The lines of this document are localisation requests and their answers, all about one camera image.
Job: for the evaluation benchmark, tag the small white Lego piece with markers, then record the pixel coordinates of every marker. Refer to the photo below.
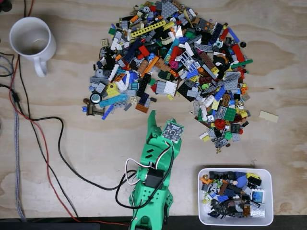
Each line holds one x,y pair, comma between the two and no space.
202,135

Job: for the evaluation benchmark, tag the dark blue Lego plate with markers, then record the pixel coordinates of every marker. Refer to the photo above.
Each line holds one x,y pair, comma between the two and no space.
144,99

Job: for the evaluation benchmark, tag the small grey Lego tile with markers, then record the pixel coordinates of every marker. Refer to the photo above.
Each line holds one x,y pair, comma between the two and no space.
127,107

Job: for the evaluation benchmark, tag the small tan Lego tile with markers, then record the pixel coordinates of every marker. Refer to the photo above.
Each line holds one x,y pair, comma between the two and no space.
133,100

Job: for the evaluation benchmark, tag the small yellow Lego tile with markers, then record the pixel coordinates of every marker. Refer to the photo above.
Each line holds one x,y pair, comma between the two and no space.
170,97

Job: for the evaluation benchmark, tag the long black Lego plate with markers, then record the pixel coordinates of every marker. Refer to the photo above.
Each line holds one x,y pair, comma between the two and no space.
144,85

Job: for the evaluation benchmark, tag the wide black Lego plate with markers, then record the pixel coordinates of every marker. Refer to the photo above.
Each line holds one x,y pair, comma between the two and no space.
185,92

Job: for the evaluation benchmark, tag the light blue Lego beam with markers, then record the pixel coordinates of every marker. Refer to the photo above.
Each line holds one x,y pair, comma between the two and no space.
112,100

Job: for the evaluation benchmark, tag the blue narrow Lego plate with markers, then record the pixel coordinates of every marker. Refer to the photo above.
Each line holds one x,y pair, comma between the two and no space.
108,112

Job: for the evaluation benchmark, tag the dark green Lego piece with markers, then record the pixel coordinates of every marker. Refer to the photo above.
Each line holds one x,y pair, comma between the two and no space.
165,75

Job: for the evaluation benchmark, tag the small yellow Lego brick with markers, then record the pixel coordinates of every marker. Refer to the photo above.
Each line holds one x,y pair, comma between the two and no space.
207,138

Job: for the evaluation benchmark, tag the yellow Lego slope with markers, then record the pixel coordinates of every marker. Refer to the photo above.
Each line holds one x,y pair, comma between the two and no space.
112,90

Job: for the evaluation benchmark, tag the orange round Lego piece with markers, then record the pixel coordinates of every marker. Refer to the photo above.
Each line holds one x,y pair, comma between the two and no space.
204,177

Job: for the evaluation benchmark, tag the long orange Lego plate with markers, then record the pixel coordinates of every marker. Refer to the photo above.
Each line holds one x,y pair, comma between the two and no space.
150,66

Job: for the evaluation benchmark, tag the magenta Lego flower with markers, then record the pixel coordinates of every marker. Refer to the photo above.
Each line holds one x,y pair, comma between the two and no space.
174,64

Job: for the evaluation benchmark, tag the round black white Lego dial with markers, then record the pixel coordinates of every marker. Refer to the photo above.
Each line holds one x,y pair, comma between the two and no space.
95,98

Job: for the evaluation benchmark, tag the white toothed Lego brick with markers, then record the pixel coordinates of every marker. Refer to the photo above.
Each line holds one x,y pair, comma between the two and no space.
113,72

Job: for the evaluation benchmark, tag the black Lego tyre piece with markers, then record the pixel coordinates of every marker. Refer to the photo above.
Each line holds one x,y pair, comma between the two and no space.
219,175

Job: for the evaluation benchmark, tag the red Lego gear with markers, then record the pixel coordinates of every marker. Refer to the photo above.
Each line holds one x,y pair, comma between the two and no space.
220,124

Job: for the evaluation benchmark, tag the light grey Lego plate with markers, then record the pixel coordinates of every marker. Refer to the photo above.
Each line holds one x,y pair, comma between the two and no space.
221,112

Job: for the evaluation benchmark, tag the white Lego window grille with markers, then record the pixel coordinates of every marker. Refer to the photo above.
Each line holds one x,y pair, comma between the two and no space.
189,61

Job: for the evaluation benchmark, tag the grey Lego dome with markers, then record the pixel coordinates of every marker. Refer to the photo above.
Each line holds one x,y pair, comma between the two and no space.
99,73

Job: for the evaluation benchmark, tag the teal Lego plate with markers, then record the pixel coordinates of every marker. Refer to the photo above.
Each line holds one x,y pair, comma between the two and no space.
173,48

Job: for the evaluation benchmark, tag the green square Lego plate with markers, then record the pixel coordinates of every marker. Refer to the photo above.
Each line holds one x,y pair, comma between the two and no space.
230,114

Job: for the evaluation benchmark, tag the long brown Lego plate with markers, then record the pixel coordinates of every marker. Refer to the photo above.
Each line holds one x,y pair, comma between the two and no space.
207,61

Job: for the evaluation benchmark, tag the blue Lego piece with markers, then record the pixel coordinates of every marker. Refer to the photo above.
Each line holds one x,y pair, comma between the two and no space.
240,179

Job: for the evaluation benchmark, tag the large grey Lego plate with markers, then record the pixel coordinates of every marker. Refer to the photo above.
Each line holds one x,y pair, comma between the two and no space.
232,81

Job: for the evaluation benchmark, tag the tan square Lego tile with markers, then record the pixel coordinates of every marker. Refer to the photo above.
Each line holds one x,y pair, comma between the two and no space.
104,42

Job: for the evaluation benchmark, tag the yellow Lego beam with holes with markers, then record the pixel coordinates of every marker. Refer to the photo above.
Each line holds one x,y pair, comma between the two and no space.
148,28

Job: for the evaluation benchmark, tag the yellow black Lego piece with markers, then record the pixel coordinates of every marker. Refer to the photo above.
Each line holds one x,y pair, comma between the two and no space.
253,177

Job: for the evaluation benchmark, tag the small green Lego brick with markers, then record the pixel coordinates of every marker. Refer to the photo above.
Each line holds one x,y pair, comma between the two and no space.
111,30

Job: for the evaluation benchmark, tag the long green Lego plate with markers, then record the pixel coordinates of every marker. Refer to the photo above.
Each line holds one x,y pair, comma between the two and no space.
242,63

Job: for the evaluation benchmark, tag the long red Lego brick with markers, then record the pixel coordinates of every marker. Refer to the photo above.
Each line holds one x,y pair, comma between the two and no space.
238,53

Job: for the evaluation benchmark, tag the dark grey wedge Lego plate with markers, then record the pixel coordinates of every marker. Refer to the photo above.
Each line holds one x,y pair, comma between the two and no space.
169,8

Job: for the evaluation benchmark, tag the tan Lego plate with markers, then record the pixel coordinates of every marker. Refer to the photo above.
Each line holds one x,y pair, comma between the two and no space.
268,116

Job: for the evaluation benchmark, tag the white studded Lego plate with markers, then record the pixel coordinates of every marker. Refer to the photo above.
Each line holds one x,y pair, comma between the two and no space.
257,211

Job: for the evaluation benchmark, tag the white plastic bin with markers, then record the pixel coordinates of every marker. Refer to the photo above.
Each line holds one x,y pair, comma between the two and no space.
269,191

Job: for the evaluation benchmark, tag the black round Lego piece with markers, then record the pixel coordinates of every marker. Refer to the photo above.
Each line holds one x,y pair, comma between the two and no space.
243,44

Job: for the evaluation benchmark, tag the long blue Lego plate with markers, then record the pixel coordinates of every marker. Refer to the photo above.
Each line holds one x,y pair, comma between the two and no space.
233,34

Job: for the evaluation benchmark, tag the white brick with blue print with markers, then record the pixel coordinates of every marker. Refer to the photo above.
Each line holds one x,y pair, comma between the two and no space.
257,197

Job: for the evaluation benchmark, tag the white ceramic mug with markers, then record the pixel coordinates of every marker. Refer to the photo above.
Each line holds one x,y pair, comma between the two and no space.
45,55

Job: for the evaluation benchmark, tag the black flat device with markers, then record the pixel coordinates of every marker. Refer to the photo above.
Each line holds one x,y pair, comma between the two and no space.
48,226

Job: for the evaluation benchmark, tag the black round object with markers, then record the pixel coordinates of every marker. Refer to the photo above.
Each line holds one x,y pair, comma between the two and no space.
4,5

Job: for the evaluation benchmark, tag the camera circuit board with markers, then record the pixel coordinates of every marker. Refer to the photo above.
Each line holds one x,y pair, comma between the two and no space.
173,131

